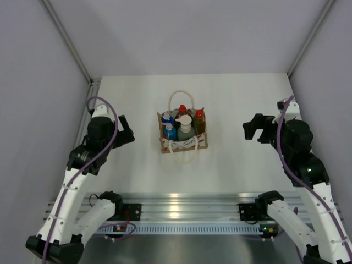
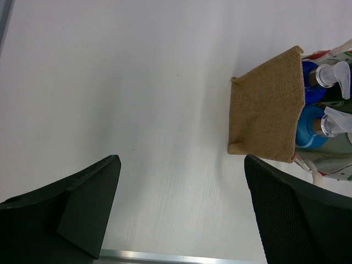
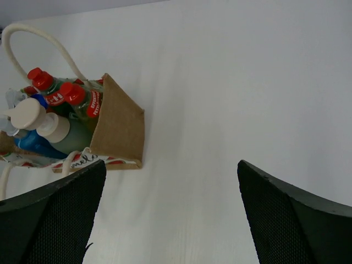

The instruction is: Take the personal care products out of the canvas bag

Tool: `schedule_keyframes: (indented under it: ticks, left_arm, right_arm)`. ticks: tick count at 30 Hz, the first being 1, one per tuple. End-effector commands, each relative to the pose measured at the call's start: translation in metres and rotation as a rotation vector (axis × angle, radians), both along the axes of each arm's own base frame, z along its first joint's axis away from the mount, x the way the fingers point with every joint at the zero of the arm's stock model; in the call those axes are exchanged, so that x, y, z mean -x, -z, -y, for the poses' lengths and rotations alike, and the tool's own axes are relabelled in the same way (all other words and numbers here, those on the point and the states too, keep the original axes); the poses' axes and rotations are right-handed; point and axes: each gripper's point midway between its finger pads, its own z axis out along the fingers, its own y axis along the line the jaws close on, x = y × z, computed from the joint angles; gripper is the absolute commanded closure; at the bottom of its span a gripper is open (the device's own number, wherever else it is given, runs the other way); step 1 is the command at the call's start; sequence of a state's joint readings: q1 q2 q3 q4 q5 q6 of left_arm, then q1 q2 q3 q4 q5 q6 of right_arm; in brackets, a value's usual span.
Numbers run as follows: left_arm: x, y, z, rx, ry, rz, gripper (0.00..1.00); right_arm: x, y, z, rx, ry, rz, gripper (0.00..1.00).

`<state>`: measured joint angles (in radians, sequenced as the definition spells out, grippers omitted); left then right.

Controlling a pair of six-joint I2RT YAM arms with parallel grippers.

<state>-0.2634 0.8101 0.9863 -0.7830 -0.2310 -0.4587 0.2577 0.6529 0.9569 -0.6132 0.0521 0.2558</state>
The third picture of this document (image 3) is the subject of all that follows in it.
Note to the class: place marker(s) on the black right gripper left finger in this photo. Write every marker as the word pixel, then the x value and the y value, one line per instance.
pixel 53 223

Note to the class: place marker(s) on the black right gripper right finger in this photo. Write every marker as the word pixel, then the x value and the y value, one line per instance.
pixel 291 225

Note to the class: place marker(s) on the blue orange pump bottle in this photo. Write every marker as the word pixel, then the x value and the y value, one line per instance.
pixel 29 140

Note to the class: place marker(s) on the grey-green pump soap bottle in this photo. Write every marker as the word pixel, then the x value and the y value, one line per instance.
pixel 65 135

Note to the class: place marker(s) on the yellow dish soap bottle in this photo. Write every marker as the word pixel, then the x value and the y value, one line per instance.
pixel 85 103

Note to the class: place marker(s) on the large green dish soap bottle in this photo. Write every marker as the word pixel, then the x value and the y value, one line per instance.
pixel 49 88

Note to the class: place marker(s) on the burlap watermelon canvas bag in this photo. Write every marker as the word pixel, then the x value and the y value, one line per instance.
pixel 120 130

